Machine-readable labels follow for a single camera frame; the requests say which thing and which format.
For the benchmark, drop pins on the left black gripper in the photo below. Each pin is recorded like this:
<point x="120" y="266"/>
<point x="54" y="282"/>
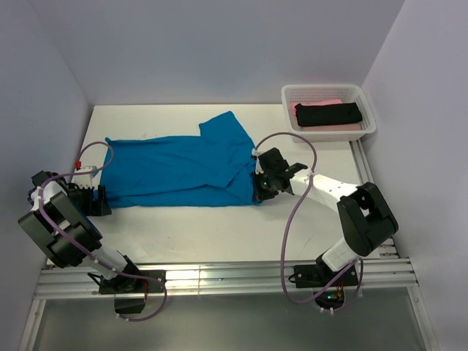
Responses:
<point x="93" y="208"/>

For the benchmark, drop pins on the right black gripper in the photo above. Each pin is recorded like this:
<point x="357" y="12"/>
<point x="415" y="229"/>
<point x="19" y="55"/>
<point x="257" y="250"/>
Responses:
<point x="259" y="194"/>

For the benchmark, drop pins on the blue t-shirt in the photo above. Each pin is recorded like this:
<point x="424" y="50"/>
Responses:
<point x="211" y="169"/>

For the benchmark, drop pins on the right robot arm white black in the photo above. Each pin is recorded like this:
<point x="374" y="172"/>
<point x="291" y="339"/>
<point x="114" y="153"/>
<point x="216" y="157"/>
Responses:
<point x="366" y="219"/>

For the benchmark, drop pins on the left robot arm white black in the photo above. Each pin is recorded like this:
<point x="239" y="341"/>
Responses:
<point x="58" y="223"/>

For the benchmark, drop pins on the black rolled t-shirt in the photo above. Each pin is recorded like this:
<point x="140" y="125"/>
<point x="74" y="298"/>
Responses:
<point x="327" y="115"/>

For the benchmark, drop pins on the white plastic basket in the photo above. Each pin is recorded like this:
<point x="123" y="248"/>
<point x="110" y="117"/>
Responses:
<point x="311" y="93"/>

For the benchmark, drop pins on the pink folded t-shirt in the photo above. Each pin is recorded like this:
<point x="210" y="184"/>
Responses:
<point x="335" y="128"/>

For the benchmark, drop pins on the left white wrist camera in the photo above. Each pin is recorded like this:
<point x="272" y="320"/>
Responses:
<point x="83" y="178"/>

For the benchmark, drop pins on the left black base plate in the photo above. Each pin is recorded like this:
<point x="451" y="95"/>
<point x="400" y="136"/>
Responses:
<point x="154" y="284"/>

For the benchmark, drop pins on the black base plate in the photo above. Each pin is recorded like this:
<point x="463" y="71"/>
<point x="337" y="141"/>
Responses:
<point x="317" y="276"/>
<point x="154" y="284"/>

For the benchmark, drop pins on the aluminium rail frame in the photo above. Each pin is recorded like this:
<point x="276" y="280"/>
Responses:
<point x="234" y="305"/>

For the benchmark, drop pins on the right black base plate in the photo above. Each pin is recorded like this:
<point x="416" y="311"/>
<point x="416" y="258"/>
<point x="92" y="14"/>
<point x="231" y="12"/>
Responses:
<point x="317" y="276"/>

